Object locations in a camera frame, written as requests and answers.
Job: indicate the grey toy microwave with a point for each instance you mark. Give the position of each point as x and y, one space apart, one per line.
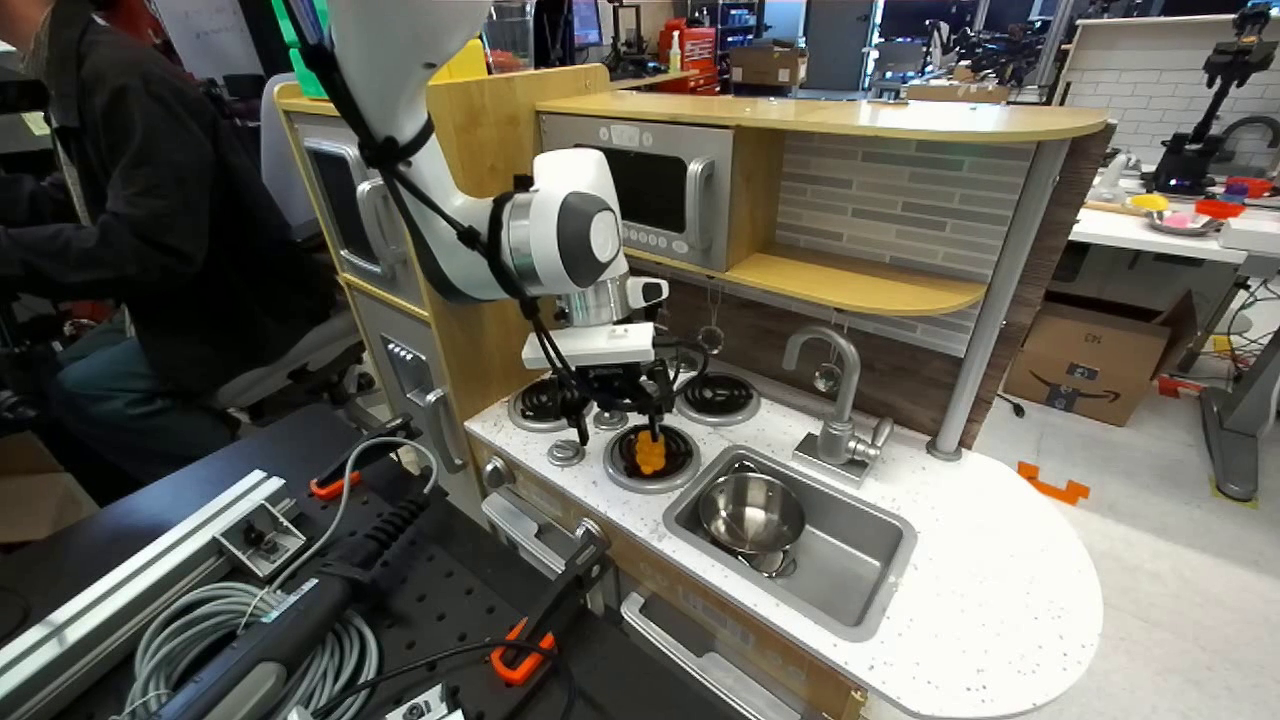
682 186

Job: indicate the orange bracket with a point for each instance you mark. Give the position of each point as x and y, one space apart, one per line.
1054 485

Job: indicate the grey toy sink basin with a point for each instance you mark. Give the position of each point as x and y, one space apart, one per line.
855 554

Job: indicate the grey kitchen support post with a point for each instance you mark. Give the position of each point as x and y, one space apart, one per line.
993 305

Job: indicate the white work table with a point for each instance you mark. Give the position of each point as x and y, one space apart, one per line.
1133 236

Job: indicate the pink bowl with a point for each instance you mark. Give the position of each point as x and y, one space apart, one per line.
1183 216

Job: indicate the yellow foam block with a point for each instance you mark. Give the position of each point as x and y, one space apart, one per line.
466 61

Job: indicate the seated person in dark jacket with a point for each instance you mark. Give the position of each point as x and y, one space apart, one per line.
161 224

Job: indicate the black bar clamp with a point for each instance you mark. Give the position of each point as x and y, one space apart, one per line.
555 605

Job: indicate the grey desk leg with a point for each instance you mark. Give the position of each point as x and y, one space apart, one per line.
1240 426

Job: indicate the black background robot arm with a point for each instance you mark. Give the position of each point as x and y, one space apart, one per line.
1201 132

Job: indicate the grey stove knob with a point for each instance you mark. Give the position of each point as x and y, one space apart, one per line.
563 455
610 417

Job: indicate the printed cardboard shipping box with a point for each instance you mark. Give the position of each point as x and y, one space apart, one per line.
1086 361

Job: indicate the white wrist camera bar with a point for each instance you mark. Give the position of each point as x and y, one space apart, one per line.
587 346

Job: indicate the wooden toy play kitchen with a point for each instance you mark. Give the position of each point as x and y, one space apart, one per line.
987 602

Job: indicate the grey toy faucet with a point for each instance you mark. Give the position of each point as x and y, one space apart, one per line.
843 426

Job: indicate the grey lower cabinet door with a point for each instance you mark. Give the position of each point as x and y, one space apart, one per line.
403 361

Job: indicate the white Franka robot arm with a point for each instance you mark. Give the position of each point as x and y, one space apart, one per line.
403 53

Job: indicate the small brown cardboard box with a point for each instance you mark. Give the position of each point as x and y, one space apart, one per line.
763 66

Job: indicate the aluminium extrusion rail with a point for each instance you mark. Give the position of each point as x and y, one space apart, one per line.
121 573

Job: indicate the red box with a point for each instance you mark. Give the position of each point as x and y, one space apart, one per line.
693 44

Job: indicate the yellow orange toy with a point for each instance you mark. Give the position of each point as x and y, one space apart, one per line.
648 458

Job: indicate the red plate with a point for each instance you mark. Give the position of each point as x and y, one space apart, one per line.
1219 209

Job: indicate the black toy stove burner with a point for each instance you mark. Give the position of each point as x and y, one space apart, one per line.
532 407
724 397
682 461

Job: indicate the small steel pot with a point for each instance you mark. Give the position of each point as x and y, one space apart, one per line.
752 512

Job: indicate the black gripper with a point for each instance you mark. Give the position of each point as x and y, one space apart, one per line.
622 387

